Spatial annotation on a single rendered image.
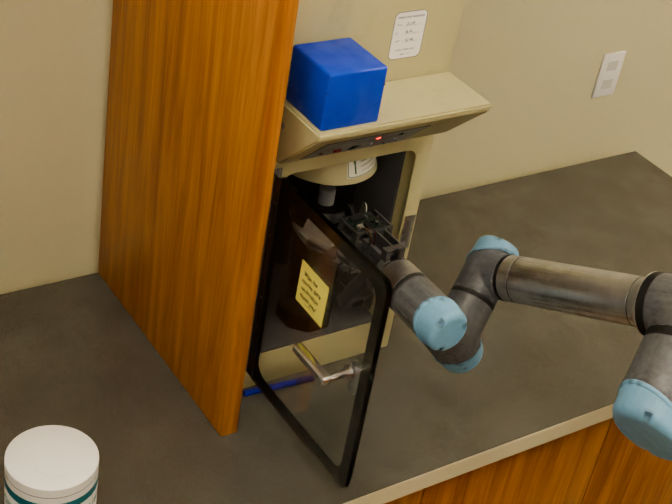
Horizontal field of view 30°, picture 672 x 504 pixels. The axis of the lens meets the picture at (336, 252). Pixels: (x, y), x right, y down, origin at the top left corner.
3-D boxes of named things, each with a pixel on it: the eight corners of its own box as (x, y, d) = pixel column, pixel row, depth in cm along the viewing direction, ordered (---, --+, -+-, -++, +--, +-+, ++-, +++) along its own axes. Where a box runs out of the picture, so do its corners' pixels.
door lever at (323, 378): (319, 345, 190) (321, 332, 188) (353, 384, 184) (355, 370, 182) (288, 354, 187) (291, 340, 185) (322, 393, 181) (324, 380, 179)
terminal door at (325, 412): (250, 372, 213) (280, 171, 190) (347, 492, 193) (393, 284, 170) (246, 373, 212) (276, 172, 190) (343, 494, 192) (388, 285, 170)
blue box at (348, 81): (284, 99, 184) (292, 44, 179) (341, 90, 189) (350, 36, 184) (320, 132, 177) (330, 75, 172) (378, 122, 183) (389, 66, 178)
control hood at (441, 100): (268, 156, 189) (277, 98, 184) (438, 124, 206) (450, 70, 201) (308, 195, 182) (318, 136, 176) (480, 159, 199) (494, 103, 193)
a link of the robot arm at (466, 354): (503, 323, 204) (480, 291, 195) (473, 383, 200) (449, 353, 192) (462, 311, 208) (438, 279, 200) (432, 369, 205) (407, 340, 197)
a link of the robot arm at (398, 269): (422, 305, 200) (381, 317, 195) (406, 289, 203) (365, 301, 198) (431, 267, 195) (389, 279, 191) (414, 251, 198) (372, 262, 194)
